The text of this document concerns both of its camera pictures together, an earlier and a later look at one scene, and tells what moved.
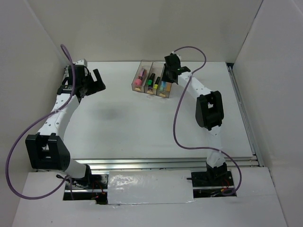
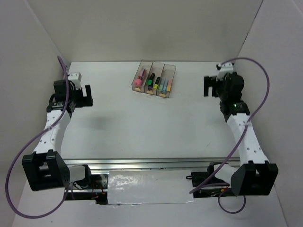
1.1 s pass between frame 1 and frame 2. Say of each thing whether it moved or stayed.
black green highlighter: stayed
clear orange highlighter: stayed
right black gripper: moved
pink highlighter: stayed
